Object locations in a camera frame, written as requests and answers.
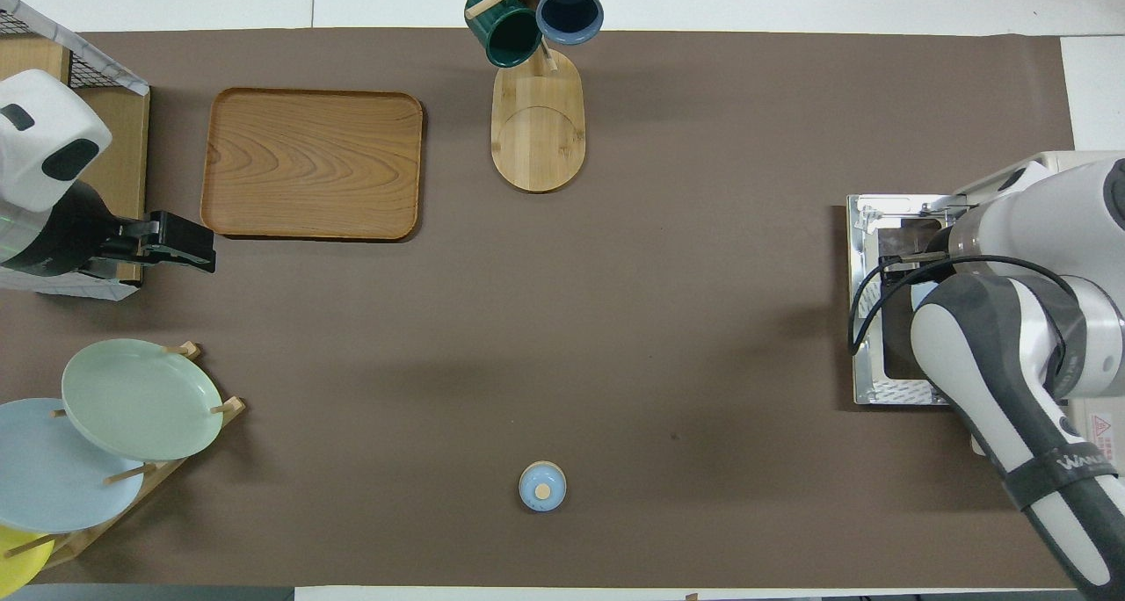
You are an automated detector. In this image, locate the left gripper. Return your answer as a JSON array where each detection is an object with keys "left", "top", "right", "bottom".
[{"left": 25, "top": 182, "right": 147, "bottom": 279}]

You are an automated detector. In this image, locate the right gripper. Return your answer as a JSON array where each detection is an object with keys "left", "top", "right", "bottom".
[{"left": 916, "top": 227, "right": 959, "bottom": 279}]

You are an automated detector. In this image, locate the pale green plate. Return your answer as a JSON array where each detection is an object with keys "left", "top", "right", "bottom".
[{"left": 61, "top": 338, "right": 226, "bottom": 463}]

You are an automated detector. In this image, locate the light blue plate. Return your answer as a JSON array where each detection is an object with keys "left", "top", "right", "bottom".
[{"left": 0, "top": 397, "right": 147, "bottom": 535}]

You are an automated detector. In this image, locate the wooden tray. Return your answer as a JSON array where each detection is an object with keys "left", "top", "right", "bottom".
[{"left": 200, "top": 87, "right": 425, "bottom": 243}]

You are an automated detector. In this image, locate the wooden plate rack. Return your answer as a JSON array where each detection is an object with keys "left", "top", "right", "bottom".
[{"left": 0, "top": 341, "right": 248, "bottom": 572}]

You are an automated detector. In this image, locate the yellow plate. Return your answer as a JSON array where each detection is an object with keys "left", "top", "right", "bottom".
[{"left": 0, "top": 524, "right": 56, "bottom": 601}]

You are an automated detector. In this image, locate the wooden mug tree stand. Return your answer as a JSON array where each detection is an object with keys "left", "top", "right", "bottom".
[{"left": 466, "top": 0, "right": 607, "bottom": 195}]

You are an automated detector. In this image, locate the blue mug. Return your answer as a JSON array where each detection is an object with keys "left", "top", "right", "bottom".
[{"left": 534, "top": 0, "right": 606, "bottom": 47}]

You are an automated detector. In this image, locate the dark green mug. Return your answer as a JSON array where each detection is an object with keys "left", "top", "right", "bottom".
[{"left": 463, "top": 0, "right": 545, "bottom": 69}]

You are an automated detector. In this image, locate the wooden shelf with wire mesh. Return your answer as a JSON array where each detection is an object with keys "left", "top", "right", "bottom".
[{"left": 0, "top": 0, "right": 152, "bottom": 302}]

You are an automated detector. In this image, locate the black cable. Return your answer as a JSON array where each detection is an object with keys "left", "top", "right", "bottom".
[{"left": 847, "top": 253, "right": 1084, "bottom": 384}]

